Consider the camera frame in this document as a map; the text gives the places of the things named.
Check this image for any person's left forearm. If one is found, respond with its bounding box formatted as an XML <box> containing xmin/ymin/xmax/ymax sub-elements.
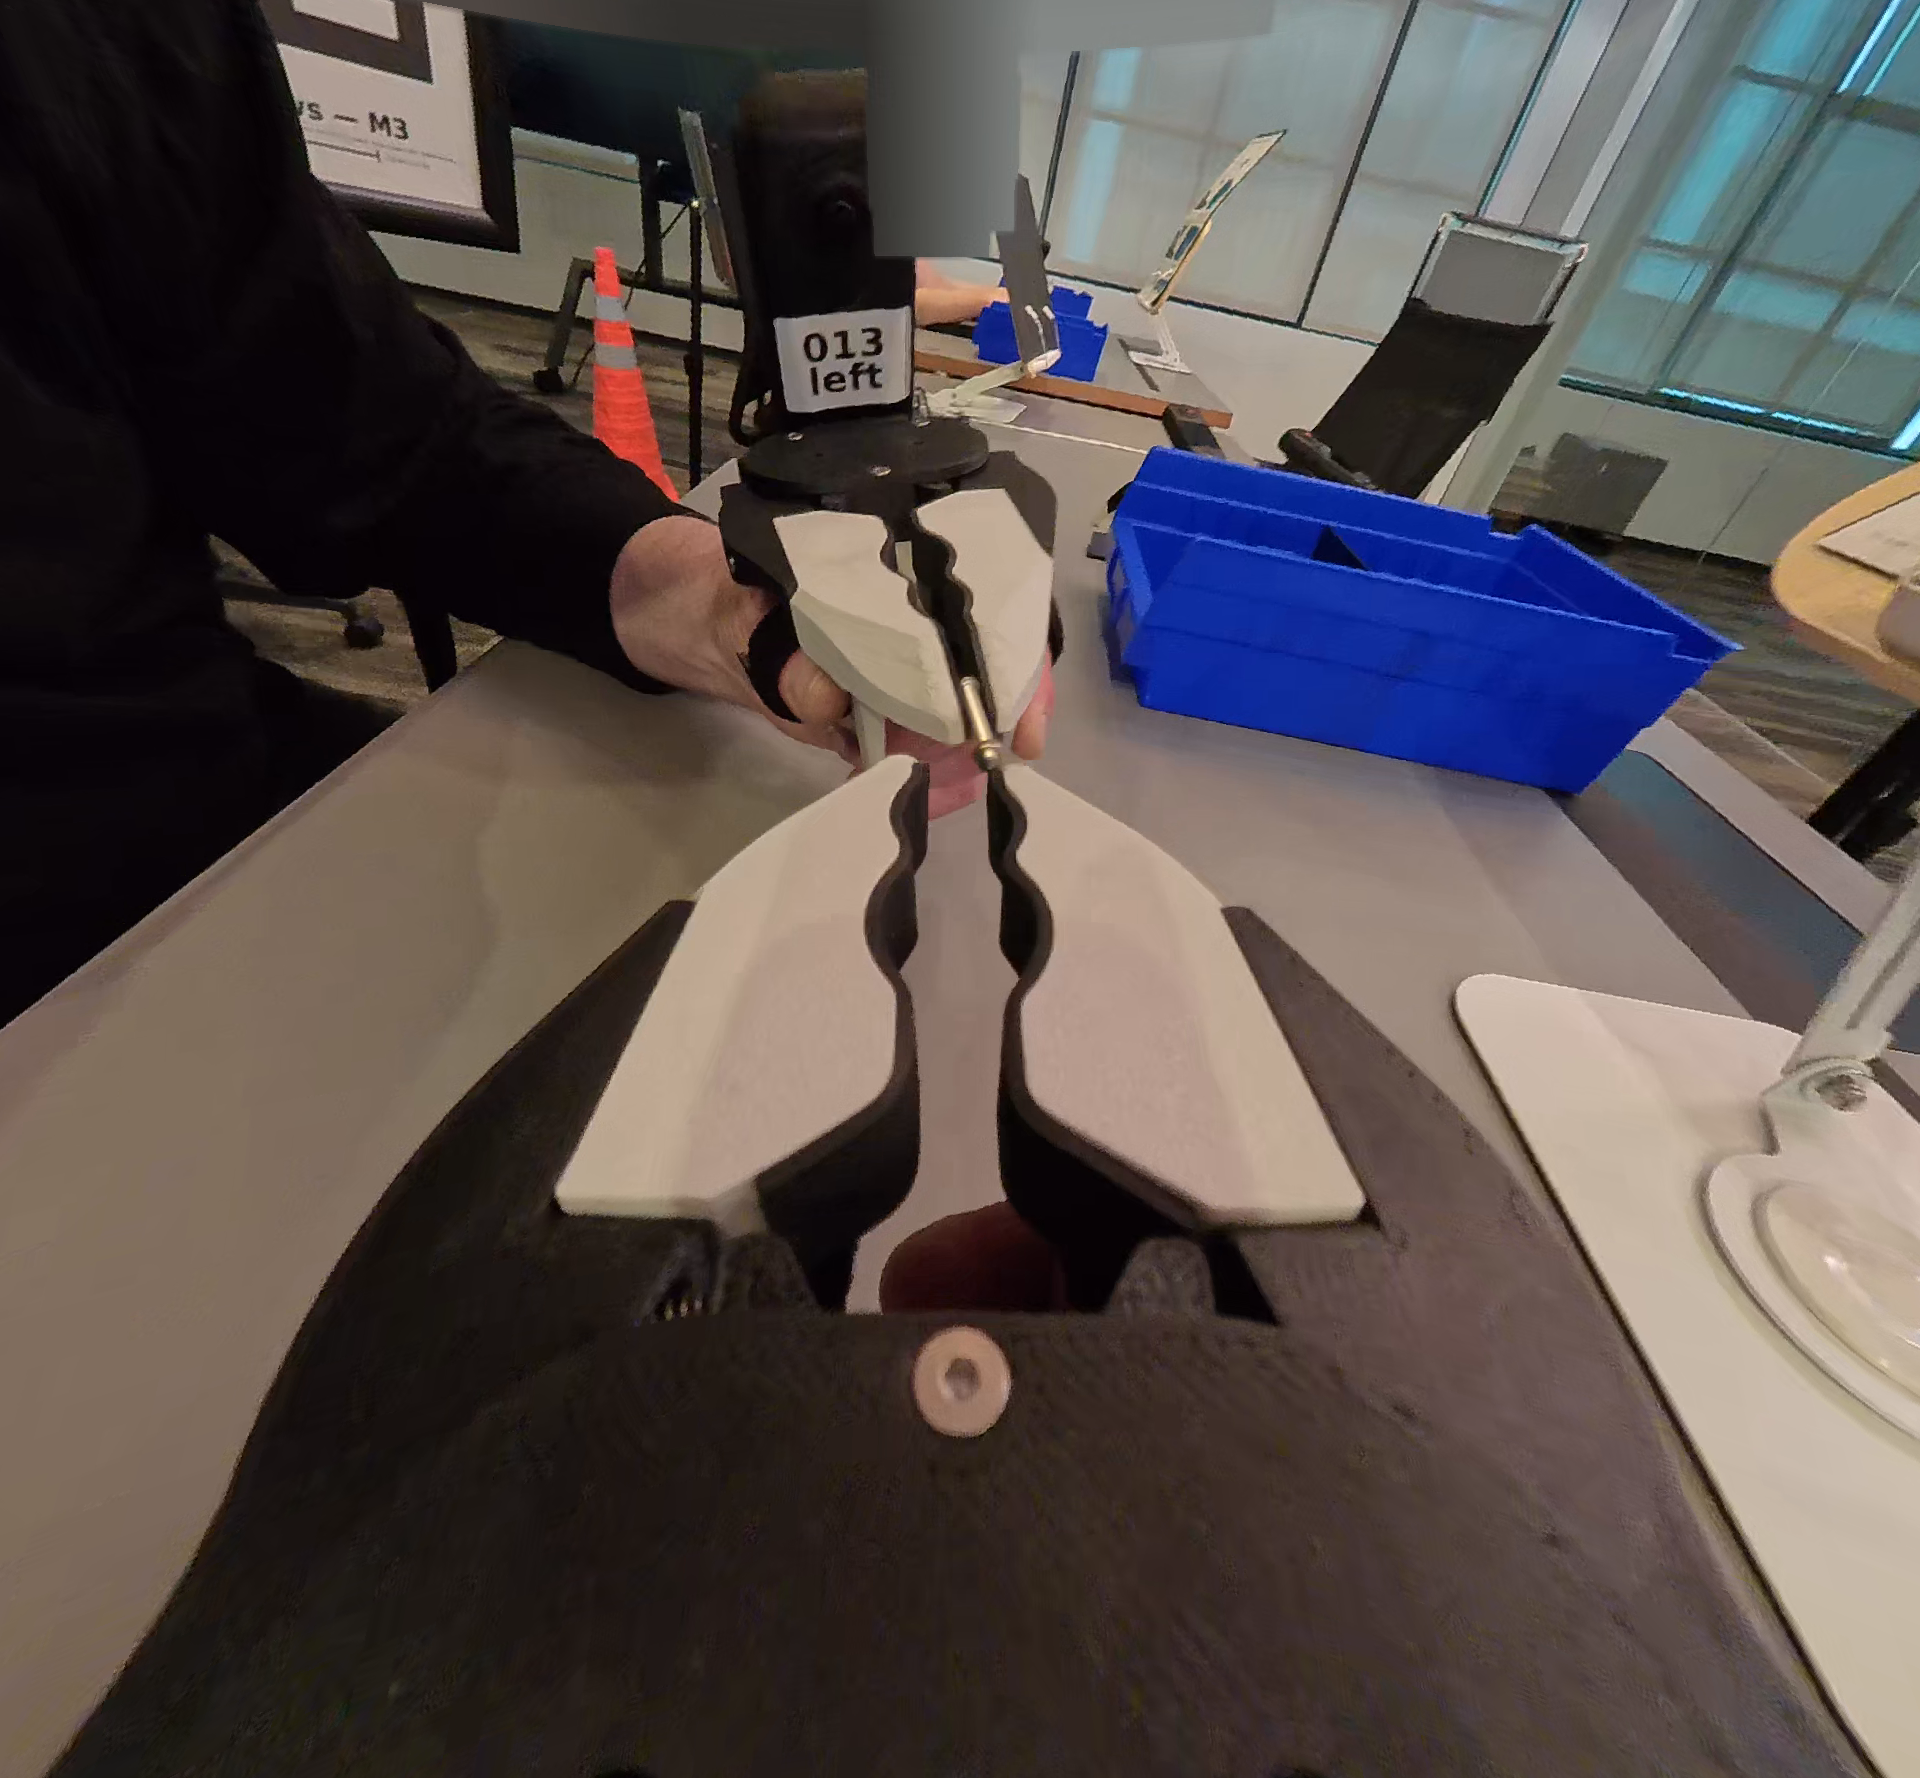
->
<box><xmin>346</xmin><ymin>307</ymin><xmax>695</xmax><ymax>698</ymax></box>

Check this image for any small blue bin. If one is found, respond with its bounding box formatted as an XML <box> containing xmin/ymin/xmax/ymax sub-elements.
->
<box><xmin>974</xmin><ymin>284</ymin><xmax>1111</xmax><ymax>384</ymax></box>

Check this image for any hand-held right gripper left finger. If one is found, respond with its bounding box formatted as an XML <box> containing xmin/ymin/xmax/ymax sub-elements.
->
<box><xmin>555</xmin><ymin>754</ymin><xmax>933</xmax><ymax>1216</ymax></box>

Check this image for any black office chair base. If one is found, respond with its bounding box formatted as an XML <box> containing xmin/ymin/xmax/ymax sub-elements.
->
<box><xmin>217</xmin><ymin>559</ymin><xmax>460</xmax><ymax>695</ymax></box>

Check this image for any person's left hand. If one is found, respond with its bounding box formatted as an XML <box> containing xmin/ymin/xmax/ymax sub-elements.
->
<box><xmin>613</xmin><ymin>514</ymin><xmax>1059</xmax><ymax>820</ymax></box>

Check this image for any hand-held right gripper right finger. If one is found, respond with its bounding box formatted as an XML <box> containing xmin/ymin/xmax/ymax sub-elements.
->
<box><xmin>977</xmin><ymin>763</ymin><xmax>1369</xmax><ymax>1233</ymax></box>

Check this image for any large blue plastic bin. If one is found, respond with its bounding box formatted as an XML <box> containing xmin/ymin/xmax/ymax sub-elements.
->
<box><xmin>1104</xmin><ymin>447</ymin><xmax>1742</xmax><ymax>793</ymax></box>

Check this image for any wooden work table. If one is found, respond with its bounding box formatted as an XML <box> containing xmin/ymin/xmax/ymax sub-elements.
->
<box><xmin>912</xmin><ymin>323</ymin><xmax>1236</xmax><ymax>431</ymax></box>

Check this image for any grey desk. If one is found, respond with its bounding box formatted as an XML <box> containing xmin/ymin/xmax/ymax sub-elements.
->
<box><xmin>0</xmin><ymin>420</ymin><xmax>1920</xmax><ymax>1778</ymax></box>

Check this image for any printed instruction sheet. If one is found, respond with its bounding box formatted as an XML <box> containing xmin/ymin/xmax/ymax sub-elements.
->
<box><xmin>1134</xmin><ymin>130</ymin><xmax>1288</xmax><ymax>374</ymax></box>

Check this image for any black tripod stand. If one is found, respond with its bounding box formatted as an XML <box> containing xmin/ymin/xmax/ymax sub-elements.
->
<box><xmin>646</xmin><ymin>104</ymin><xmax>754</xmax><ymax>490</ymax></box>

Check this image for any framed wall poster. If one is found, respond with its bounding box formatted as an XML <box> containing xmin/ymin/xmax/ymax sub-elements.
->
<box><xmin>232</xmin><ymin>0</ymin><xmax>521</xmax><ymax>254</ymax></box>

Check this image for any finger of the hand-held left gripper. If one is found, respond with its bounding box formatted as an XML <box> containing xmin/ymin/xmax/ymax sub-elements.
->
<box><xmin>918</xmin><ymin>485</ymin><xmax>1059</xmax><ymax>746</ymax></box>
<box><xmin>777</xmin><ymin>514</ymin><xmax>970</xmax><ymax>763</ymax></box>

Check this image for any round wooden table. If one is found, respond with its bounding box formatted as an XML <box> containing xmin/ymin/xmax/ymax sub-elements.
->
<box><xmin>1771</xmin><ymin>465</ymin><xmax>1920</xmax><ymax>865</ymax></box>

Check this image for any black folding chair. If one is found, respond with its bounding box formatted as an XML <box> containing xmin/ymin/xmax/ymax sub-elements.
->
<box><xmin>1311</xmin><ymin>215</ymin><xmax>1588</xmax><ymax>502</ymax></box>

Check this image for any white document stand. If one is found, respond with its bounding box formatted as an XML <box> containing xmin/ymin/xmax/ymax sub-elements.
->
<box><xmin>1456</xmin><ymin>876</ymin><xmax>1920</xmax><ymax>1778</ymax></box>

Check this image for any orange traffic cone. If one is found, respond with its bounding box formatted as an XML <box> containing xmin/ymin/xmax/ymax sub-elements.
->
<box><xmin>588</xmin><ymin>245</ymin><xmax>683</xmax><ymax>502</ymax></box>

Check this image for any large window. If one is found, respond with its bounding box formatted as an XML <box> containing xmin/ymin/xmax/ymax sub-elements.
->
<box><xmin>1034</xmin><ymin>0</ymin><xmax>1920</xmax><ymax>450</ymax></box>

